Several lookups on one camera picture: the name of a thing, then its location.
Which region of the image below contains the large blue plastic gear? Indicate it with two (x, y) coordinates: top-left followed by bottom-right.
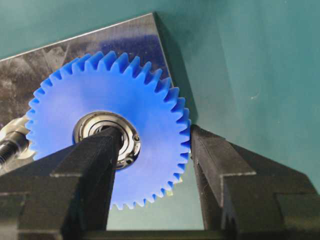
(26, 51), (191, 209)

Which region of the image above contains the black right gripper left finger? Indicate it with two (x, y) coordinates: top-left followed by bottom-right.
(0, 127), (122, 240)

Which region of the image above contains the grey metal base plate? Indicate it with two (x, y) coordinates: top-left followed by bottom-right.
(0, 11), (174, 177)

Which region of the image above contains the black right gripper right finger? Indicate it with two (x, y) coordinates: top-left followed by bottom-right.
(190, 125), (320, 240)

